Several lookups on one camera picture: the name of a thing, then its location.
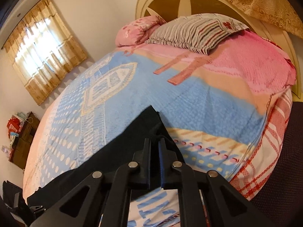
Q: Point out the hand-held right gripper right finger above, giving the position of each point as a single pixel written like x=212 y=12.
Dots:
x=161 y=163

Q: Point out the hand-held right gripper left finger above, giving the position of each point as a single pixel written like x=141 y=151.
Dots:
x=146 y=165

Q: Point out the black pants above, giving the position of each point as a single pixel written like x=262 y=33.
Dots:
x=113 y=146

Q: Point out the bed with dotted bedspread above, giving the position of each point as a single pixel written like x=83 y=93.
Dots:
x=153 y=92

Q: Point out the red plaid bed sheet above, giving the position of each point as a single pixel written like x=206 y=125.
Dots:
x=272 y=141

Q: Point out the brown wooden desk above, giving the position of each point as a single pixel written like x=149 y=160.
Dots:
x=26 y=137

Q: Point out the striped pillow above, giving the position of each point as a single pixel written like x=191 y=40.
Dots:
x=184 y=33

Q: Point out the pink floral pillow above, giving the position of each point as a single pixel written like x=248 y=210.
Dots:
x=132 y=30

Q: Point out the red gift bag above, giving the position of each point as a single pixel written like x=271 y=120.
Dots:
x=14 y=124

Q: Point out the beige patterned window curtain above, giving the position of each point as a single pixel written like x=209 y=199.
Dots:
x=47 y=52
x=260 y=0

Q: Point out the dark curtain rod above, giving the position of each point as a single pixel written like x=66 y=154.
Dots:
x=26 y=19

